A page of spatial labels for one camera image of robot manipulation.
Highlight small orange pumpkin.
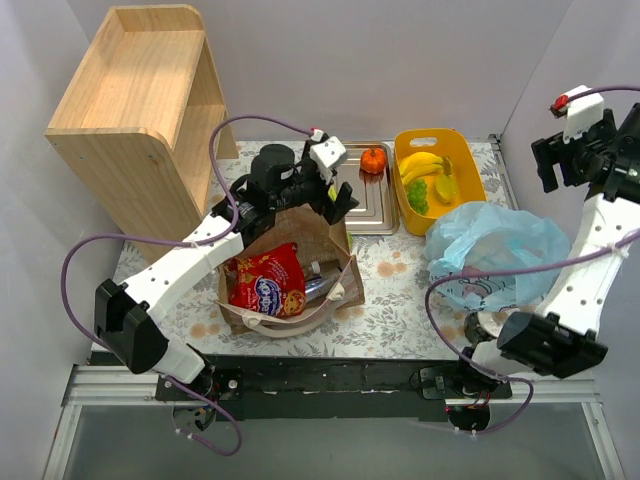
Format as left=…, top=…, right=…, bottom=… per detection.
left=360, top=147, right=387, bottom=175

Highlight purple cable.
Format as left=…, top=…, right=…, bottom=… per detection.
left=423, top=84, right=640, bottom=434
left=60, top=115, right=326, bottom=456

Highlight blue cartoon plastic bag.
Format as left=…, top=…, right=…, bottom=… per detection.
left=424, top=202, right=570, bottom=312

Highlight green vegetables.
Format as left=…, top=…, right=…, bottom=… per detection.
left=406, top=178, right=429, bottom=216

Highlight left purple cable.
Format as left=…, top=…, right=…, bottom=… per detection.
left=60, top=115, right=326, bottom=456

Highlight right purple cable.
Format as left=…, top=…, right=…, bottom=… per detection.
left=423, top=84, right=640, bottom=434

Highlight yellow bananas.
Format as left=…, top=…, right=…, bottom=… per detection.
left=399, top=152, right=443, bottom=186

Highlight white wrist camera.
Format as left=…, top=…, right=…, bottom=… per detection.
left=550, top=85, right=604, bottom=144
left=309, top=136, right=347, bottom=185

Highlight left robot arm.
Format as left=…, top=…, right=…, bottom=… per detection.
left=94, top=136, right=364, bottom=400

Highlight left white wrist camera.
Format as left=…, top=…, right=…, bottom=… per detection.
left=309, top=136, right=347, bottom=185

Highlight brown paper tote bag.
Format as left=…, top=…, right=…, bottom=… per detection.
left=217, top=206, right=365, bottom=338

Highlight wooden shelf unit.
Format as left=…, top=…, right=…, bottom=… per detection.
left=45, top=5, right=238, bottom=262

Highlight grey tape roll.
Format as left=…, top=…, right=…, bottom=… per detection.
left=464, top=311, right=509, bottom=346

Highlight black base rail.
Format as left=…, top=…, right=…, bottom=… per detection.
left=154, top=352, right=514, bottom=434

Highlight small silver bottle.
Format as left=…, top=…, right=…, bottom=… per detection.
left=303, top=260, right=343, bottom=304

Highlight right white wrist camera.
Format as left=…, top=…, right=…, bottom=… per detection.
left=550, top=85, right=604, bottom=144

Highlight yellow star fruit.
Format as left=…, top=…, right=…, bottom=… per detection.
left=434, top=173, right=457, bottom=204

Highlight red cookie snack packet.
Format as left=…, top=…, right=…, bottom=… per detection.
left=228, top=242, right=306, bottom=318

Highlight yellow plastic basket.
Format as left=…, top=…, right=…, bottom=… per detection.
left=392, top=128, right=486, bottom=235

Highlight white green leek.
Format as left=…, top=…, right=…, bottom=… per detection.
left=328, top=185, right=353, bottom=248

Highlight metal tray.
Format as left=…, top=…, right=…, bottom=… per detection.
left=334, top=141, right=400, bottom=235

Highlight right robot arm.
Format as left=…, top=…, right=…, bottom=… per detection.
left=452, top=105, right=639, bottom=398

